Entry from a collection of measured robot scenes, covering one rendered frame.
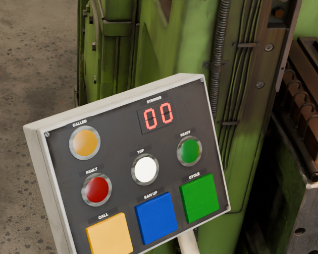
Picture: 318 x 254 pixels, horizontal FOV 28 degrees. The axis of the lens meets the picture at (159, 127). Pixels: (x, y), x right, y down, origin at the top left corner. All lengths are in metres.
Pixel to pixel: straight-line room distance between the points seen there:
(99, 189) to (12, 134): 1.83
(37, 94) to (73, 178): 2.06
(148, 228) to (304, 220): 0.48
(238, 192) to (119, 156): 0.65
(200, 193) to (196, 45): 0.33
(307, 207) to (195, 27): 0.48
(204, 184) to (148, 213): 0.13
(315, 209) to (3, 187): 1.49
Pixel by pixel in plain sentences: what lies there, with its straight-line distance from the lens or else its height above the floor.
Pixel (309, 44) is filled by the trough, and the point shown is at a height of 0.99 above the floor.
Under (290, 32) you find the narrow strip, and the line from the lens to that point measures 1.40.
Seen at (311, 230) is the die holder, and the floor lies 0.77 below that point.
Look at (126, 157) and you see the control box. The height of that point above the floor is 1.12.
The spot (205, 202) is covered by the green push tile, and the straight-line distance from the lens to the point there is 1.21.
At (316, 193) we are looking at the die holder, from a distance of 1.46.
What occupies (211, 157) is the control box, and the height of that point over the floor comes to 1.06.
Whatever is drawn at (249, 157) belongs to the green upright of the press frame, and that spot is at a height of 0.82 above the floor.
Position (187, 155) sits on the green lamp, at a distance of 1.17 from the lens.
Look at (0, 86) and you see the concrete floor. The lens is 3.18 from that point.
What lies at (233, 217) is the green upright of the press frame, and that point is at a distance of 1.75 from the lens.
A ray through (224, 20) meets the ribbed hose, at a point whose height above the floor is 1.23.
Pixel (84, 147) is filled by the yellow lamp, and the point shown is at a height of 1.16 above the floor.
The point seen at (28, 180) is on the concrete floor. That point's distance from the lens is 2.67.
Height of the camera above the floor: 1.86
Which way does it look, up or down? 39 degrees down
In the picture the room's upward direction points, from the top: 7 degrees clockwise
